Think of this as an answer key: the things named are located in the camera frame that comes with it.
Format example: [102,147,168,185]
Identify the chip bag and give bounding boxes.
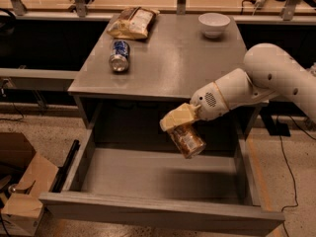
[107,7,160,40]

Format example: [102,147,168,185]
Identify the orange soda can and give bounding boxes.
[168,124,206,159]

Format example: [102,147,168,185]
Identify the open grey drawer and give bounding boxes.
[40,101,284,237]

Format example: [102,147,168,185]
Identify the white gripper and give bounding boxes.
[160,68,277,131]

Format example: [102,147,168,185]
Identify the white bowl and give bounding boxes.
[198,13,231,39]

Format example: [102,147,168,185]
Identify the black floor cable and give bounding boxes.
[276,116,299,237]

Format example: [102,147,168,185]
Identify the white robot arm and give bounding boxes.
[160,43,316,131]

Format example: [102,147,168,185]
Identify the blue soda can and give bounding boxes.
[109,40,129,72]

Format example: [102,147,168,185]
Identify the cardboard box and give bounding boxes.
[0,132,58,236]

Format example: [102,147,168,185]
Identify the grey cabinet counter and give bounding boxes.
[68,14,246,139]

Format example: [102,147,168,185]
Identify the black drawer rail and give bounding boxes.
[52,139,80,193]

